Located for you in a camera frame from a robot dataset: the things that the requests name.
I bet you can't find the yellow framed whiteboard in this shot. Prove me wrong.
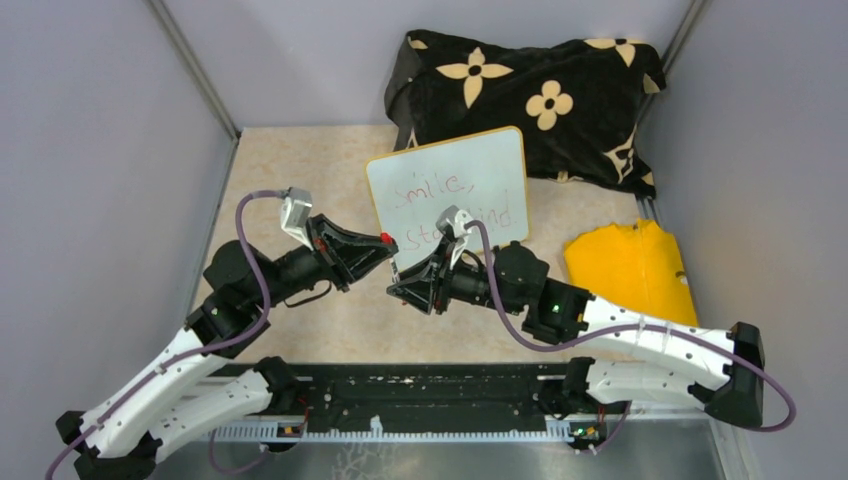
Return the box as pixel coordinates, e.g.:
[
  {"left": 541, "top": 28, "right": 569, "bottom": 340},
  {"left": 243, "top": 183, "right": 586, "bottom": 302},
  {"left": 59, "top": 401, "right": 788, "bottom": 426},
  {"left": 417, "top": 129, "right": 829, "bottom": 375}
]
[{"left": 365, "top": 127, "right": 531, "bottom": 270}]

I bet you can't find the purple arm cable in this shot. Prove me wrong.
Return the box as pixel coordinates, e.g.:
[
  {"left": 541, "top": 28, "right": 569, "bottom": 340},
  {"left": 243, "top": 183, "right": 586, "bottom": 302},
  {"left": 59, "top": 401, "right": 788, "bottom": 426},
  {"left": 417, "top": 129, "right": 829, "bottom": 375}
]
[
  {"left": 463, "top": 221, "right": 798, "bottom": 458},
  {"left": 44, "top": 189, "right": 293, "bottom": 480}
]

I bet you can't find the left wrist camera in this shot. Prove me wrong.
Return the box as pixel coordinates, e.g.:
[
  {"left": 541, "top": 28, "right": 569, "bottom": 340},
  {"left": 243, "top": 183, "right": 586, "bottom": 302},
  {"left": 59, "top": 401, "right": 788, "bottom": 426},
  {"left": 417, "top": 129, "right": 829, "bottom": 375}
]
[{"left": 280, "top": 187, "right": 313, "bottom": 250}]

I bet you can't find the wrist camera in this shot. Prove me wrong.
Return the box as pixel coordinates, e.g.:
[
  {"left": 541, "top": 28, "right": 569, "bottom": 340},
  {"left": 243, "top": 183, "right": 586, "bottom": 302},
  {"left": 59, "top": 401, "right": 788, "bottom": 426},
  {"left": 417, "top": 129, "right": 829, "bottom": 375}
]
[
  {"left": 280, "top": 187, "right": 313, "bottom": 250},
  {"left": 436, "top": 205, "right": 473, "bottom": 270}
]

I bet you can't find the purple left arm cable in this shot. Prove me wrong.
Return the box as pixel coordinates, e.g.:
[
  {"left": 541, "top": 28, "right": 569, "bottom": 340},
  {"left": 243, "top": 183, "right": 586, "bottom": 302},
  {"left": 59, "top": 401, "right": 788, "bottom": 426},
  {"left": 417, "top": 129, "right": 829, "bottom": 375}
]
[{"left": 44, "top": 189, "right": 293, "bottom": 480}]

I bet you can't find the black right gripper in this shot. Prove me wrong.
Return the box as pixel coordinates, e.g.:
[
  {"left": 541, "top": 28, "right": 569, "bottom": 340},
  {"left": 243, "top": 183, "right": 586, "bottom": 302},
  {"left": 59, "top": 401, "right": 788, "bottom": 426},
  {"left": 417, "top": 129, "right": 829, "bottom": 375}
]
[{"left": 388, "top": 236, "right": 525, "bottom": 315}]

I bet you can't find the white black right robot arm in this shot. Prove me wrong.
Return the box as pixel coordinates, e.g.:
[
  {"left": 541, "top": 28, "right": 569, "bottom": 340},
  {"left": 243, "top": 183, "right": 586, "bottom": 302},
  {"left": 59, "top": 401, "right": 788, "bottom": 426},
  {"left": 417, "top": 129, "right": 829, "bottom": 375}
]
[{"left": 387, "top": 241, "right": 764, "bottom": 430}]

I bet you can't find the black floral pillow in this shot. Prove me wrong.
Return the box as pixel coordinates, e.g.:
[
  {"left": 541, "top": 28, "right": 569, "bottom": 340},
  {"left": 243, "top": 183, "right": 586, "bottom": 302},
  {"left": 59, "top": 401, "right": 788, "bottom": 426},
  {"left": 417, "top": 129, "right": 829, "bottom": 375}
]
[{"left": 384, "top": 29, "right": 666, "bottom": 198}]

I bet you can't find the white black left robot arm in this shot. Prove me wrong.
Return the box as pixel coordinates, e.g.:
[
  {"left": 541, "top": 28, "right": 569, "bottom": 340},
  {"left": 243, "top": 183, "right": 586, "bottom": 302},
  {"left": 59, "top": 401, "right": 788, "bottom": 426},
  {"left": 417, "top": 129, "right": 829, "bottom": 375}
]
[{"left": 56, "top": 215, "right": 398, "bottom": 479}]

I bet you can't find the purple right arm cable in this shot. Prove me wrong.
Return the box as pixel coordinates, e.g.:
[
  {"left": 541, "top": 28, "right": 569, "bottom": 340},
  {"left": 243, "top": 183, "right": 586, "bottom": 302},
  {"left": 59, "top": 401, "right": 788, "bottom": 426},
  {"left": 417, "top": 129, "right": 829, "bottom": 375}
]
[{"left": 463, "top": 221, "right": 798, "bottom": 458}]

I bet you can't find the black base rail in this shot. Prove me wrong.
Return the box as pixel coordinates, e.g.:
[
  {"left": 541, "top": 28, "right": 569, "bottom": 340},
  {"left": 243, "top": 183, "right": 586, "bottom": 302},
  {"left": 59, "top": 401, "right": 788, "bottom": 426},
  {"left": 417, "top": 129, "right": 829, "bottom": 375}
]
[{"left": 248, "top": 359, "right": 628, "bottom": 450}]

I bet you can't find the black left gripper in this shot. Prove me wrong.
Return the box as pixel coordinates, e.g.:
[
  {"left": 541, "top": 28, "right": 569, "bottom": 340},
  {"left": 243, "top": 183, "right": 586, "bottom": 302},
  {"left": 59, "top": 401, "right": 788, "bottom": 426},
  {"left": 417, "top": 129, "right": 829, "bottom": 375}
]
[{"left": 253, "top": 212, "right": 399, "bottom": 310}]

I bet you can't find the yellow cloth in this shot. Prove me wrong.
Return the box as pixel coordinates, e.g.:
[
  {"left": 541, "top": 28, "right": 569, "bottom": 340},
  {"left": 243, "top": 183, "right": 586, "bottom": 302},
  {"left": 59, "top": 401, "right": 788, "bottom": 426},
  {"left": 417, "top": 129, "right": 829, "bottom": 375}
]
[{"left": 563, "top": 219, "right": 699, "bottom": 327}]

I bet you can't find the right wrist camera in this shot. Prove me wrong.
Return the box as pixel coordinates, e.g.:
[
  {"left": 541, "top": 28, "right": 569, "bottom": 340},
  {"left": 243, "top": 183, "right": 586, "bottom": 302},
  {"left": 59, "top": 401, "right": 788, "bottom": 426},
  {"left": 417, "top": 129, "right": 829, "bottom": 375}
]
[{"left": 436, "top": 205, "right": 473, "bottom": 270}]

